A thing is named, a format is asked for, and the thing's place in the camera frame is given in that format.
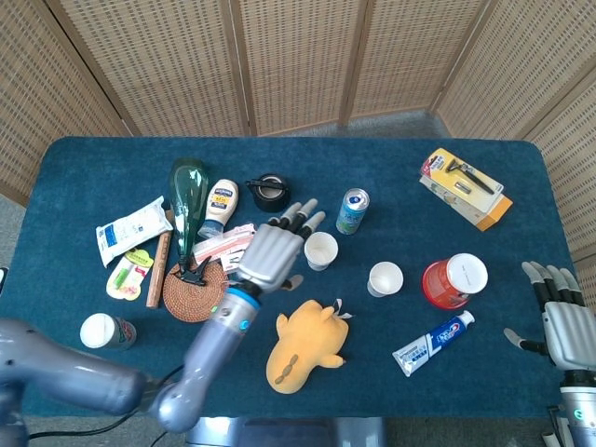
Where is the yellow plush toy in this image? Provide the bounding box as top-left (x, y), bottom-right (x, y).
top-left (265, 297), bottom-right (355, 396)

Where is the woven wooden folding screen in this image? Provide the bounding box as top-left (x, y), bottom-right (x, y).
top-left (0, 0), bottom-right (596, 322)

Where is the green lip balm blister pack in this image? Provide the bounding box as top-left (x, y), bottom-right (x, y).
top-left (105, 249), bottom-right (155, 302)

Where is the razor blister pack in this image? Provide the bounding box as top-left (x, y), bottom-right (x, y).
top-left (419, 147), bottom-right (505, 215)

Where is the white mayonnaise squeeze bottle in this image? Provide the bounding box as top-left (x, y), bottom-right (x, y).
top-left (196, 178), bottom-right (240, 240)

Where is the black tape roll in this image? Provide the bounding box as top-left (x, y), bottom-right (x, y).
top-left (251, 172), bottom-right (292, 214)

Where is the printed can white lid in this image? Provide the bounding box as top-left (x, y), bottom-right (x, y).
top-left (79, 313), bottom-right (138, 351)

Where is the green spray bottle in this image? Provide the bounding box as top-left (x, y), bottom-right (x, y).
top-left (168, 156), bottom-right (213, 288)

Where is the white wet wipes pack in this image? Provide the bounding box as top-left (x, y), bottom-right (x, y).
top-left (95, 195), bottom-right (174, 269)

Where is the white orange cardboard box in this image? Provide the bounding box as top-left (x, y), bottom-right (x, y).
top-left (418, 176), bottom-right (514, 233)

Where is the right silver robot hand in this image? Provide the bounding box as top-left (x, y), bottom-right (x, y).
top-left (503, 261), bottom-right (596, 372)

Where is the white paper cup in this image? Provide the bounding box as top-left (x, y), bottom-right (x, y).
top-left (366, 261), bottom-right (405, 298)
top-left (304, 231), bottom-right (340, 262)
top-left (305, 251), bottom-right (338, 272)

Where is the blue felt table cover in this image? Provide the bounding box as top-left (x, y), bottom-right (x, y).
top-left (0, 136), bottom-right (589, 419)

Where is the round woven rattan coaster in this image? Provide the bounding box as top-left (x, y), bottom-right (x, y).
top-left (162, 261), bottom-right (231, 323)

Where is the small white box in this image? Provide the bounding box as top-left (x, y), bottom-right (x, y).
top-left (220, 251), bottom-right (248, 275)

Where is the blue green drink can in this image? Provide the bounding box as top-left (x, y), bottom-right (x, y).
top-left (335, 187), bottom-right (371, 236)

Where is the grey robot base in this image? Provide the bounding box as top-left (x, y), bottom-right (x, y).
top-left (185, 416), bottom-right (387, 447)

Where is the blue white toothpaste tube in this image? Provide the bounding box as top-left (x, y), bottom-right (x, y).
top-left (391, 309), bottom-right (477, 378)

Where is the brown wooden stick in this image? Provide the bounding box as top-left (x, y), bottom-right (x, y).
top-left (145, 209), bottom-right (176, 310)

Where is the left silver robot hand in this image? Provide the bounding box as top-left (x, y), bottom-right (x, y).
top-left (237, 198), bottom-right (327, 294)

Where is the red canister white lid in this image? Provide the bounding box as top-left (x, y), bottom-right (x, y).
top-left (421, 252), bottom-right (489, 311)

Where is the pink toothbrush package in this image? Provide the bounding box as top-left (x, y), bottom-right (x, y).
top-left (191, 222), bottom-right (258, 265)

